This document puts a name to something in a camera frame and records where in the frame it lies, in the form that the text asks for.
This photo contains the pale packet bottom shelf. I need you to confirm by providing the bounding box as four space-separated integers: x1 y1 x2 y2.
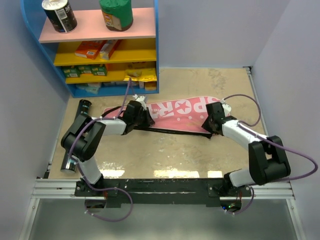
75 82 102 95

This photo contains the yellow box bottom shelf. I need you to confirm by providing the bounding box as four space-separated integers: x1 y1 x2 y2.
144 81 158 92

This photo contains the green box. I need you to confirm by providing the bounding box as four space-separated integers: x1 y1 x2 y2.
77 65 92 75
90 63 108 76
61 65 81 78

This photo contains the orange snack box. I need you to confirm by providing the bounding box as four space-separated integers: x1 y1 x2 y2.
74 40 105 60

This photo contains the green brown canister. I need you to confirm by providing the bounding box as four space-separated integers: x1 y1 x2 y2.
99 0 134 32

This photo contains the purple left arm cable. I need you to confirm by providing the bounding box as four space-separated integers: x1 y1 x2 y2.
67 77 141 222

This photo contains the green box right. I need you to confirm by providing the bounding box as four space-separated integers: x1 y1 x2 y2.
90 63 108 76

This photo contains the yellow snack bag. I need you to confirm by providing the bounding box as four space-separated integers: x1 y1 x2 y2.
123 68 157 82

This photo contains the black shuttlecock tube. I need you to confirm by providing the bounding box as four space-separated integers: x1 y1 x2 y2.
60 98 93 174

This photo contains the black white canister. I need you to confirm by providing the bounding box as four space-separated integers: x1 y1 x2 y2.
41 0 78 33

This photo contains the green box middle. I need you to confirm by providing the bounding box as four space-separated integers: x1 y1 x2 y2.
77 65 92 75

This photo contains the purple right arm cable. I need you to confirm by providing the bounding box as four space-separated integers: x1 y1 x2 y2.
220 93 319 216

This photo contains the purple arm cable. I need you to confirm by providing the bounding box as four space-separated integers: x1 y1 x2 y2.
67 77 141 222
220 93 319 216

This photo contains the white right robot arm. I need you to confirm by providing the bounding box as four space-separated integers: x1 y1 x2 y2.
202 102 291 197

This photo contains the blue shelf unit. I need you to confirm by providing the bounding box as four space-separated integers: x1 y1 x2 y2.
20 0 159 98

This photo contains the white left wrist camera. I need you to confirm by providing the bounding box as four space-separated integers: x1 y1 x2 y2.
132 94 148 111

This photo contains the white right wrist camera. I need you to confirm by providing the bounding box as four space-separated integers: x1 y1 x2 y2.
220 99 232 117

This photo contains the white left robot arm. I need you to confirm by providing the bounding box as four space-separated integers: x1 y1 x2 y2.
60 100 155 196

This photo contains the pink racket cover bag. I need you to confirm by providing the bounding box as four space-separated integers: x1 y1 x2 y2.
103 96 220 139

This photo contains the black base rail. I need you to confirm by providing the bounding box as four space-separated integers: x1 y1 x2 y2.
74 178 252 211

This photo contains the green box left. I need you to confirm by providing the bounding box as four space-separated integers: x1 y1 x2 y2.
61 65 81 78

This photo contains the red white snack box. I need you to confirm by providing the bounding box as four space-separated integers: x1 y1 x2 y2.
99 39 122 61

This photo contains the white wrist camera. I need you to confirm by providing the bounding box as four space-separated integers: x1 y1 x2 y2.
132 94 148 111
220 99 232 117

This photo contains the aluminium frame rail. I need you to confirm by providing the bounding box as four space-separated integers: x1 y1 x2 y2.
31 179 295 200

